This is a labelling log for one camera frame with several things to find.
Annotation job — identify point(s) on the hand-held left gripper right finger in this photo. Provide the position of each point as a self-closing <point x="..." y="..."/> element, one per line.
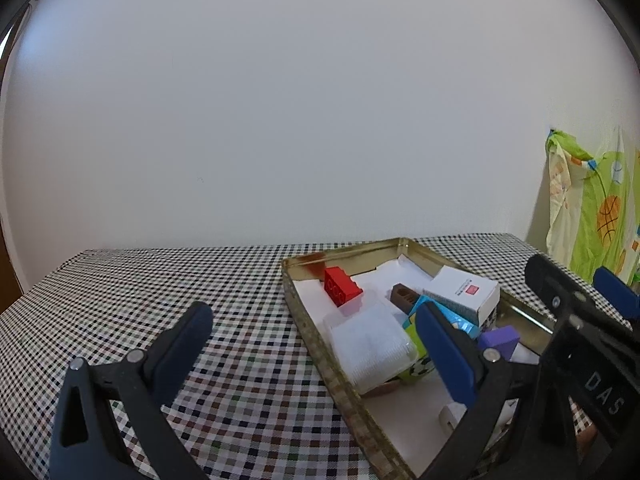
<point x="445" y="360"/>

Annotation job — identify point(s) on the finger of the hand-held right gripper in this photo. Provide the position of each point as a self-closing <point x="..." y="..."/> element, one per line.
<point x="550" y="280"/>
<point x="617" y="292"/>

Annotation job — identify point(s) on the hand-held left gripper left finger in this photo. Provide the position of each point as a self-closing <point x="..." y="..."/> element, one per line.
<point x="182" y="350"/>

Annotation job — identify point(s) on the green toy building block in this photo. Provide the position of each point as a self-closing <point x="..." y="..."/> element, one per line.
<point x="415" y="337"/>

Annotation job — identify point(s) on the cyan toy building block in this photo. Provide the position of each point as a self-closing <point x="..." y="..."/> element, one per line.
<point x="460" y="322"/>

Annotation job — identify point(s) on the white plug charger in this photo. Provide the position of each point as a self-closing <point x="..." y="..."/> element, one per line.
<point x="450" y="415"/>

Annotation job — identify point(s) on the purple foam block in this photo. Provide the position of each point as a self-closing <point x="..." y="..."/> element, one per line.
<point x="500" y="340"/>

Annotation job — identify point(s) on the rose gold case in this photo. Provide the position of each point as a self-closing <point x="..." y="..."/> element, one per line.
<point x="390" y="387"/>

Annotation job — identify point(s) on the white box with red label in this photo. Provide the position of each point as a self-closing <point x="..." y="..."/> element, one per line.
<point x="460" y="290"/>

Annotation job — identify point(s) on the brown ribbed comb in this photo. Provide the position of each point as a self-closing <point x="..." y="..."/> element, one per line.
<point x="402" y="297"/>

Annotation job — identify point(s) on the clear plastic box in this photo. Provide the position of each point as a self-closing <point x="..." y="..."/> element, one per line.
<point x="370" y="345"/>

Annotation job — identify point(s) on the red candy wrapper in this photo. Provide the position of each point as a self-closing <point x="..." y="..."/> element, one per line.
<point x="340" y="285"/>

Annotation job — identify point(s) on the gold metal tin tray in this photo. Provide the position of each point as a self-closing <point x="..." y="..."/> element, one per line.
<point x="360" y="260"/>

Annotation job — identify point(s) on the green printed cloth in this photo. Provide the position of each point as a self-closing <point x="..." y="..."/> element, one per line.
<point x="595" y="220"/>

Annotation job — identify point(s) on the checkered tablecloth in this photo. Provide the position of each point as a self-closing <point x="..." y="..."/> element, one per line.
<point x="150" y="280"/>

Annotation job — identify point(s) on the white paper tray lining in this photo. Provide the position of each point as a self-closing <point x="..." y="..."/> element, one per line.
<point x="400" y="425"/>

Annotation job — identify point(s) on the wooden door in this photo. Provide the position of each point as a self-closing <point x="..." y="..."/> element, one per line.
<point x="6" y="270"/>

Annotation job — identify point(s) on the window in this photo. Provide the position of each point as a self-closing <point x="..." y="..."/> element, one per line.
<point x="4" y="42"/>

